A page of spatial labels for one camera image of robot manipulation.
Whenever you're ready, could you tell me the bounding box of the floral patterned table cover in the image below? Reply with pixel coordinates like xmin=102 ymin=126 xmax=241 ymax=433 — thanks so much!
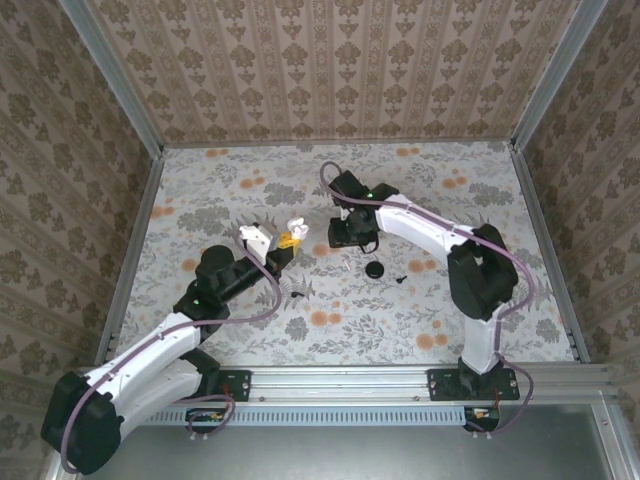
xmin=124 ymin=141 xmax=577 ymax=367

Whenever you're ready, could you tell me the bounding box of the black connector box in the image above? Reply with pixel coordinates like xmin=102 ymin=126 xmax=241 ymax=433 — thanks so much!
xmin=462 ymin=405 xmax=501 ymax=434
xmin=185 ymin=407 xmax=226 ymax=434

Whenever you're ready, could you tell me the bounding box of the aluminium front beam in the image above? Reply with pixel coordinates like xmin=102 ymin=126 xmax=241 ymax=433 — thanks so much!
xmin=72 ymin=364 xmax=621 ymax=406

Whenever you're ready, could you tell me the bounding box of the grey metal panel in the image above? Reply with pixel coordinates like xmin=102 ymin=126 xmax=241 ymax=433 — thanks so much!
xmin=49 ymin=404 xmax=640 ymax=480

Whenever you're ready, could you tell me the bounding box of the long purple left arm cable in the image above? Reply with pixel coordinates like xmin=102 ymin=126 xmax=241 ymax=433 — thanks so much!
xmin=60 ymin=234 xmax=282 ymax=474

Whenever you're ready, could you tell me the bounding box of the long purple arm cable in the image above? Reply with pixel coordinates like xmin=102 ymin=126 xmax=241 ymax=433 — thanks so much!
xmin=60 ymin=234 xmax=282 ymax=474
xmin=319 ymin=160 xmax=539 ymax=371

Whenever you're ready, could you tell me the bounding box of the aluminium side rail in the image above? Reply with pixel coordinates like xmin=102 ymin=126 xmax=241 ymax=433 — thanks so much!
xmin=508 ymin=142 xmax=592 ymax=364
xmin=97 ymin=147 xmax=166 ymax=354

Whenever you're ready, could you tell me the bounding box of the aluminium back rail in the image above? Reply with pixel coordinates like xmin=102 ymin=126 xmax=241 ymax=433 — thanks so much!
xmin=160 ymin=138 xmax=516 ymax=150

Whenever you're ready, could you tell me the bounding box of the short purple base cable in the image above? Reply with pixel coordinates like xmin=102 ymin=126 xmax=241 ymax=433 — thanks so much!
xmin=186 ymin=392 xmax=236 ymax=444
xmin=469 ymin=362 xmax=536 ymax=442

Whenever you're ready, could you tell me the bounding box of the grey slotted cable duct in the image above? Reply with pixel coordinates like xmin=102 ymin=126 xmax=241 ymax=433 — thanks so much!
xmin=147 ymin=405 xmax=467 ymax=426

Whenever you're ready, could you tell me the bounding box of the long purple right arm cable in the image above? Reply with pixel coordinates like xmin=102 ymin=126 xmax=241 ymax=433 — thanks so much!
xmin=319 ymin=160 xmax=539 ymax=371

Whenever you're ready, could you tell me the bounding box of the aluminium frame post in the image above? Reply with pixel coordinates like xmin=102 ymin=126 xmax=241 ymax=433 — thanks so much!
xmin=509 ymin=0 xmax=611 ymax=151
xmin=58 ymin=0 xmax=166 ymax=157

